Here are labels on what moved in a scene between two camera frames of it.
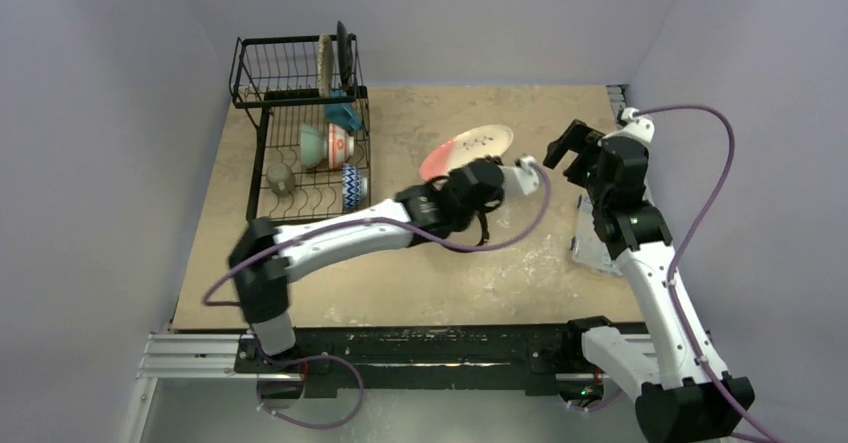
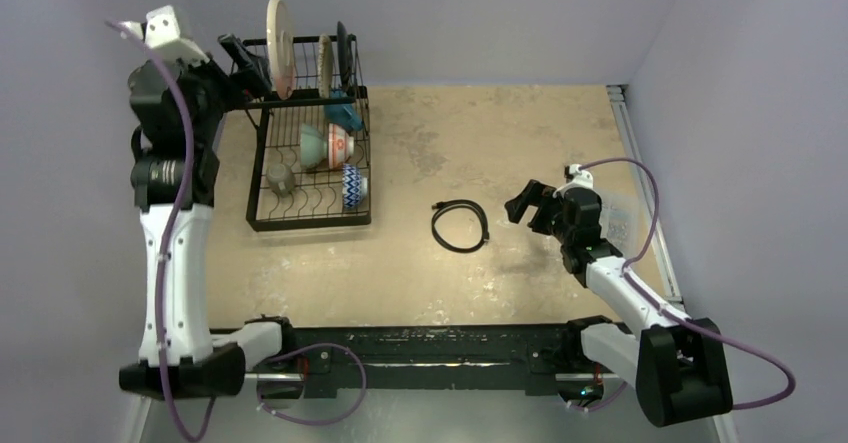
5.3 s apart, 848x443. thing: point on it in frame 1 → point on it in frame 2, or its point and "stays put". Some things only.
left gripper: [498, 195] → [250, 81]
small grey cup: [280, 178] stays put
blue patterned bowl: [354, 186] stays put
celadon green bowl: [313, 145] stays put
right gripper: [578, 146] → [542, 205]
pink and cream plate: [486, 141] → [281, 43]
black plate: [342, 52] stays put
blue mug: [344, 114] stays put
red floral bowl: [340, 145] stays put
